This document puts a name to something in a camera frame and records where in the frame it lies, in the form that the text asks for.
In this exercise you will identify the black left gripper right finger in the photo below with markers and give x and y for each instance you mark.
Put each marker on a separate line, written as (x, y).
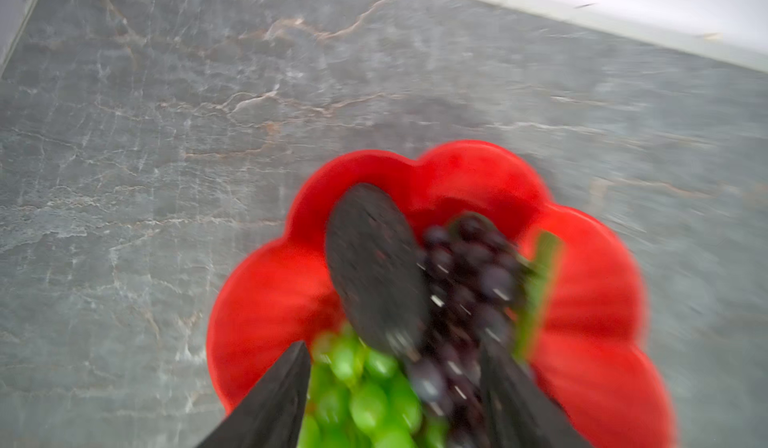
(518, 413)

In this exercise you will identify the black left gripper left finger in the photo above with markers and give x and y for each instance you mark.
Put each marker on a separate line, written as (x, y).
(272, 412)

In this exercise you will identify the dark purple fake grape bunch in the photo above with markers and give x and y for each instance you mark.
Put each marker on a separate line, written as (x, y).
(480, 289)

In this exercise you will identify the red flower-shaped fruit bowl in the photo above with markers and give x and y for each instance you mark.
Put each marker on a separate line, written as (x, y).
(588, 347)

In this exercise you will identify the green fake grape bunch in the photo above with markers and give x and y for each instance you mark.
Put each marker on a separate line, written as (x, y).
(360, 397)

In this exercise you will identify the dark fake avocado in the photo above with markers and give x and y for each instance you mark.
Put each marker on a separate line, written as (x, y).
(372, 258)

